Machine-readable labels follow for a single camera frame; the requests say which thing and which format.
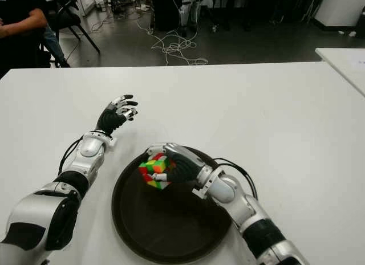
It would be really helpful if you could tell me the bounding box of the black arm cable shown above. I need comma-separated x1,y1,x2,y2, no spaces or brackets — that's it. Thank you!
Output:
58,135,85,177
212,157,259,202

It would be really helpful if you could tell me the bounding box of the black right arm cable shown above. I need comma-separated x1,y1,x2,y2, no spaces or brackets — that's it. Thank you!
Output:
212,157,259,202

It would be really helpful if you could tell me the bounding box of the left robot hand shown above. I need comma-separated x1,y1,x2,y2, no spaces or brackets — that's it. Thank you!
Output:
96,93,140,136

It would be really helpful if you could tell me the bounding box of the white display cabinet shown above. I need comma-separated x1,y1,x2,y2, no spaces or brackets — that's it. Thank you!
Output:
72,0,96,17

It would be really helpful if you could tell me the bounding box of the black cabinet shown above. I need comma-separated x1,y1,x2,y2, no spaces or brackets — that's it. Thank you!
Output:
151,0,182,31

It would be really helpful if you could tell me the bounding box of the black wheeled frame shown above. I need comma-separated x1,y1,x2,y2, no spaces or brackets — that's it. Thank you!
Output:
204,0,254,32

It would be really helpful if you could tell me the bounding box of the white side table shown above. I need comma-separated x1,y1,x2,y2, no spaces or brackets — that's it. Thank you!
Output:
315,47,365,96

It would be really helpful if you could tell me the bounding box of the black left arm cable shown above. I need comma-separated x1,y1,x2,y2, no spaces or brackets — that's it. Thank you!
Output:
58,135,85,177

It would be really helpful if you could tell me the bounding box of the white cable tangle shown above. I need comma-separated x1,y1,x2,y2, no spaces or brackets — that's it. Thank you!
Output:
136,11,209,67

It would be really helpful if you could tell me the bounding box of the seated person in black shirt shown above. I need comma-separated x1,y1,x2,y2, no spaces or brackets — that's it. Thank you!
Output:
0,0,71,78

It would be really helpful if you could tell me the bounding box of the dark round plate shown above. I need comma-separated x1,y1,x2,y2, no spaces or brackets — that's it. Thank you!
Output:
111,145,233,263

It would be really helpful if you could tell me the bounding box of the multicoloured Rubik's cube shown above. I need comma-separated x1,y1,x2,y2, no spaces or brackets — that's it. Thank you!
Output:
138,152,176,191

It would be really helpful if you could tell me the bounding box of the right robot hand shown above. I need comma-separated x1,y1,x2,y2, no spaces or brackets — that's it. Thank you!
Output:
144,142,214,191

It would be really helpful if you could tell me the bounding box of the black chair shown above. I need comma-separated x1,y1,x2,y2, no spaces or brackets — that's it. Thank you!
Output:
45,0,101,54

